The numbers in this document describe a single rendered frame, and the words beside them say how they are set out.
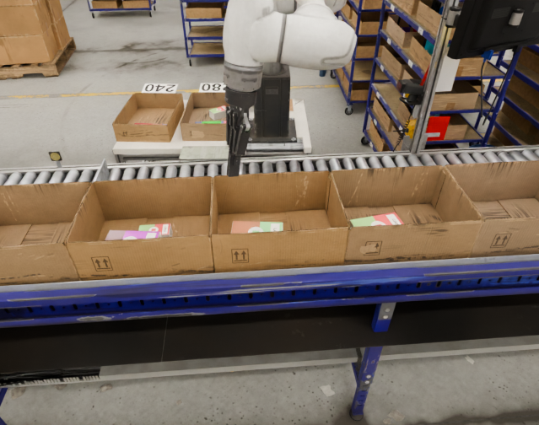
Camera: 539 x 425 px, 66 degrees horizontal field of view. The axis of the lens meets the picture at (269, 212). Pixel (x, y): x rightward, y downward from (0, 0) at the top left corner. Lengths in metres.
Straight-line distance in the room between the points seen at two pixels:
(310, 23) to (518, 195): 1.10
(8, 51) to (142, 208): 4.40
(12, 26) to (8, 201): 4.15
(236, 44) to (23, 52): 4.84
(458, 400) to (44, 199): 1.87
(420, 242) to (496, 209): 0.46
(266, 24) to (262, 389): 1.58
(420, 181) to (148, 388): 1.48
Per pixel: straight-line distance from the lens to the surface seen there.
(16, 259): 1.35
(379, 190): 1.51
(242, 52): 0.96
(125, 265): 1.27
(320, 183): 1.43
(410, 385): 2.16
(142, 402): 2.11
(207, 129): 2.17
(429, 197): 1.61
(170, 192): 1.44
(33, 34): 5.60
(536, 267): 1.48
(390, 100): 3.23
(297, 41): 0.95
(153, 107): 2.59
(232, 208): 1.47
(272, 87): 2.07
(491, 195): 1.72
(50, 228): 1.61
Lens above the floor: 1.82
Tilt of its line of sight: 39 degrees down
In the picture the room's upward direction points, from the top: straight up
